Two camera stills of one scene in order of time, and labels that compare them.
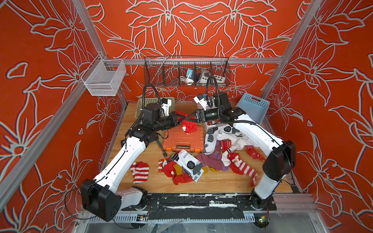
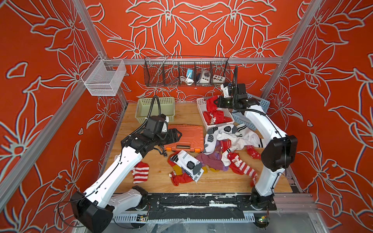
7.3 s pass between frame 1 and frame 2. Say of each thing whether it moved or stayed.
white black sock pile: stayed
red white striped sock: stayed
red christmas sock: moved
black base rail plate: stayed
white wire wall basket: stayed
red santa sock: moved
